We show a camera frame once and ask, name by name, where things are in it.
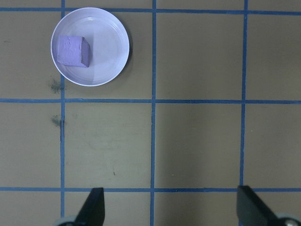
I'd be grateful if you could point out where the purple foam block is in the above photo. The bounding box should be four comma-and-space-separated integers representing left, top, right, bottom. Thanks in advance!
57, 35, 91, 69

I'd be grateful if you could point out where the purple plate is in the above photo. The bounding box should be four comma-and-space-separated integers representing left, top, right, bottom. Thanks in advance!
50, 7, 130, 87

